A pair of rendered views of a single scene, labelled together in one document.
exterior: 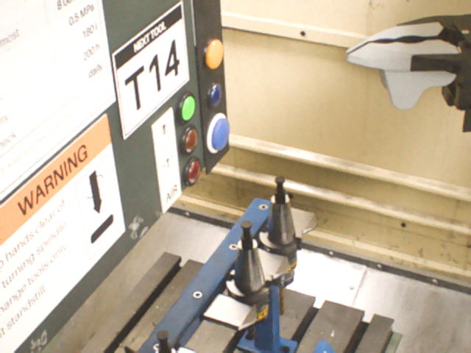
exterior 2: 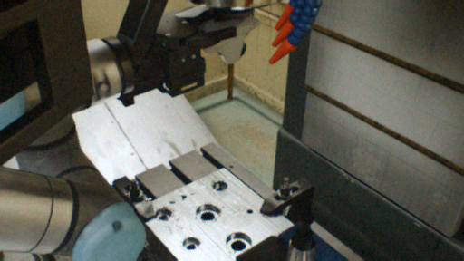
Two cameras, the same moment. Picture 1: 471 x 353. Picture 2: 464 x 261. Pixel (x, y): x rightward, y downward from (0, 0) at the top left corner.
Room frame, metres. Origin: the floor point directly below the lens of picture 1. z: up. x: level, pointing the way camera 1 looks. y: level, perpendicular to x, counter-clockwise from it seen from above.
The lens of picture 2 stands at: (0.72, -0.27, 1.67)
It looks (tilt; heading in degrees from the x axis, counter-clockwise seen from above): 34 degrees down; 113
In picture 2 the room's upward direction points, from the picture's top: 1 degrees clockwise
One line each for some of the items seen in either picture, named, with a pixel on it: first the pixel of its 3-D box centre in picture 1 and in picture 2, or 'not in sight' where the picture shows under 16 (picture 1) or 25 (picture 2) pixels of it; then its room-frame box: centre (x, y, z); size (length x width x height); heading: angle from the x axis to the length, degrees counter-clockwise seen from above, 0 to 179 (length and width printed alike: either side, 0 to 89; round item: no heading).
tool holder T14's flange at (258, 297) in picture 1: (249, 287); not in sight; (0.85, -0.01, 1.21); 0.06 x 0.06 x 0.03
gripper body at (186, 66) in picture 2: not in sight; (154, 58); (0.41, 0.22, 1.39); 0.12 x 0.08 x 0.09; 62
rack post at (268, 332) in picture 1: (265, 287); not in sight; (1.02, -0.04, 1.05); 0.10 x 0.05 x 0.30; 62
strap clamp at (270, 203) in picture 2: not in sight; (285, 205); (0.54, 0.48, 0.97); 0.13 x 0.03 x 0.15; 62
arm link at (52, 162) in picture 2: not in sight; (57, 170); (0.35, 0.08, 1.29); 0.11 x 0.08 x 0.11; 151
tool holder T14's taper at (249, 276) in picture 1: (248, 262); not in sight; (0.85, -0.01, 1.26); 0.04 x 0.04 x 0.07
